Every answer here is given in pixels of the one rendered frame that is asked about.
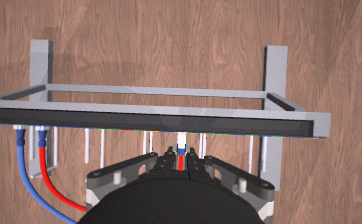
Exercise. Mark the red cable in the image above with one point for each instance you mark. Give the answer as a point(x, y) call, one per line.
point(42, 145)

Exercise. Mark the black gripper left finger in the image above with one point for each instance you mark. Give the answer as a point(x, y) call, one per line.
point(102, 181)

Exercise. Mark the blue cable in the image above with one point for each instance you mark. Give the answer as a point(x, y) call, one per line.
point(29, 186)

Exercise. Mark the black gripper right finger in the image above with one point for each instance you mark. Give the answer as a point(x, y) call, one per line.
point(258, 192)

